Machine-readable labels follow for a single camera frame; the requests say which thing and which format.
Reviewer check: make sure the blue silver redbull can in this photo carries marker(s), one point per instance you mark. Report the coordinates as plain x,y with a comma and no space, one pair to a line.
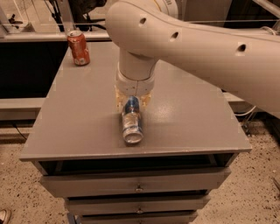
131,122

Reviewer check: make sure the bottom grey drawer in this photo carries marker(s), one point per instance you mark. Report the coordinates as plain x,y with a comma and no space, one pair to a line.
181,217

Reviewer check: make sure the orange soda can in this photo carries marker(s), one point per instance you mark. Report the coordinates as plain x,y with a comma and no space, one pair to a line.
78,45

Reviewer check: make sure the grey metal railing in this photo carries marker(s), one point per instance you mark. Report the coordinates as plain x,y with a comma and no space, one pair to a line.
22,37

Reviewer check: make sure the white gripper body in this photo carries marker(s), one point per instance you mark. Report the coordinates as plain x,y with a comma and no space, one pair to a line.
135,87

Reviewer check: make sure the middle grey drawer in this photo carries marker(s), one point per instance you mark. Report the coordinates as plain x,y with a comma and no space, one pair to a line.
139,205

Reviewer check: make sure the black office chair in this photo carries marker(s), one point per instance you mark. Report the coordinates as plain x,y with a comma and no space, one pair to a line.
80,10

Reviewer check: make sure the grey drawer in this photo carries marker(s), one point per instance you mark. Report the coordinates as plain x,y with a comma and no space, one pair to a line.
134,182
181,217
139,205

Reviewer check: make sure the top grey drawer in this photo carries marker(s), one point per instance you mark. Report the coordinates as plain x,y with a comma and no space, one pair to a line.
134,182

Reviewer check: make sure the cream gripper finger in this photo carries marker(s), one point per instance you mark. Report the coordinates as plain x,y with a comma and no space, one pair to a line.
144,100
120,99

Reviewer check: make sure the white shoe tip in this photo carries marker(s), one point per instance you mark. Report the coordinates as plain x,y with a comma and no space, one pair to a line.
5,216

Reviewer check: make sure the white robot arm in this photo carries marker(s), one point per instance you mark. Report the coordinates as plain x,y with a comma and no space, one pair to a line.
243,63

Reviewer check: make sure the grey drawer cabinet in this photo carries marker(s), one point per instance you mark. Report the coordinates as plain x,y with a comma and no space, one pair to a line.
116,161

